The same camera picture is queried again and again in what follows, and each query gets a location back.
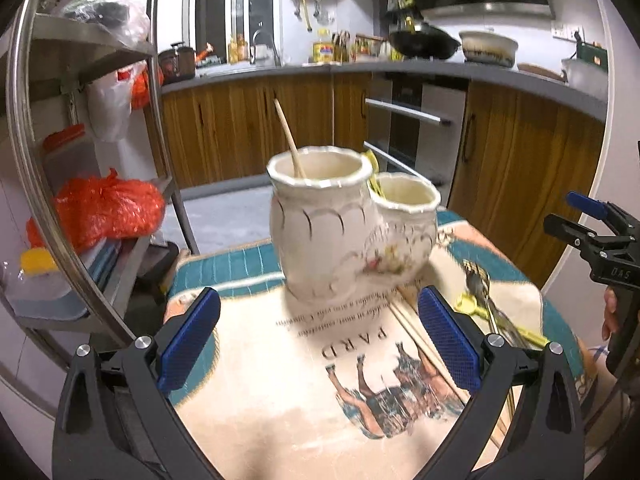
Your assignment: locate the wooden chopstick one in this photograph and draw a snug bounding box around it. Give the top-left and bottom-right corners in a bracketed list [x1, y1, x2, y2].
[273, 98, 306, 179]

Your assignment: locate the clear bag on shelf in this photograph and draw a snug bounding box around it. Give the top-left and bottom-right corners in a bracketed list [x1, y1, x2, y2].
[51, 0, 150, 47]

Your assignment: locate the wooden chopstick two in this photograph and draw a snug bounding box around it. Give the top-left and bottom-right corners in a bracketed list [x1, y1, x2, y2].
[386, 292, 515, 448]

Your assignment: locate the black wok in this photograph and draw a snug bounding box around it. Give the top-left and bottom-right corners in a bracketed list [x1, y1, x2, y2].
[388, 22, 461, 61]

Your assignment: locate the built-in oven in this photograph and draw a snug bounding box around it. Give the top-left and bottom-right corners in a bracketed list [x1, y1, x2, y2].
[364, 73, 469, 206]

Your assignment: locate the white cooking pot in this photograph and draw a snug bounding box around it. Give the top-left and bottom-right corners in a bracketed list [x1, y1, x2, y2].
[459, 30, 518, 68]

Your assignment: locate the kitchen faucet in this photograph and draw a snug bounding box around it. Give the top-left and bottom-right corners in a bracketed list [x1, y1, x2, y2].
[250, 28, 282, 67]

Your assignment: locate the yellow plastic pick two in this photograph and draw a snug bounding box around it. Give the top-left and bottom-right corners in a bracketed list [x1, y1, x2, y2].
[454, 292, 549, 349]

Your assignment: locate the yellow oil bottle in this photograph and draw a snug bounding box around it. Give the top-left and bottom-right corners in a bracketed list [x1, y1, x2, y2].
[311, 28, 334, 63]

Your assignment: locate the printed horse place mat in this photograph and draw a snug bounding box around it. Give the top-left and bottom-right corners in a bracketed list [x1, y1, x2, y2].
[167, 210, 598, 479]

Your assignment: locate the red hanging bag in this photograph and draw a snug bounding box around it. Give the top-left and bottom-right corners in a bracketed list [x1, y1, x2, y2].
[116, 62, 151, 110]

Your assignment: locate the white bowl on counter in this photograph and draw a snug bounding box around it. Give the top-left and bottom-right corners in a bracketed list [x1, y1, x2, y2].
[561, 58, 608, 101]

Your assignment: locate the wooden chopstick three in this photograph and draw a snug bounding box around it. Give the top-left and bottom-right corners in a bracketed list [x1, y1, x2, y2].
[388, 285, 426, 332]

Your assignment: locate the metal storage rack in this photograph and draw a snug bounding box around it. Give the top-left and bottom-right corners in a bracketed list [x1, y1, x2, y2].
[1, 0, 196, 360]

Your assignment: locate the white plastic bag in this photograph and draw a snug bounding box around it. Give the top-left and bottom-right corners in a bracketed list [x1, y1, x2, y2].
[86, 67, 134, 143]

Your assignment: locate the red plastic bag low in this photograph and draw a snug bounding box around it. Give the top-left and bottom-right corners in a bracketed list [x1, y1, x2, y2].
[53, 169, 166, 254]

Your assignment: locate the dark electric cooker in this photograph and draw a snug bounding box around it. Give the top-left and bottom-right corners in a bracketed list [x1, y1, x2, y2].
[158, 41, 196, 84]

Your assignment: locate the white ceramic double utensil holder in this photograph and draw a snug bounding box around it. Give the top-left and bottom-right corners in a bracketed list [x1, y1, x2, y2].
[267, 146, 440, 304]

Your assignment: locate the person right hand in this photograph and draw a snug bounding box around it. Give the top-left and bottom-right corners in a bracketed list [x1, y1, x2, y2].
[602, 287, 620, 340]

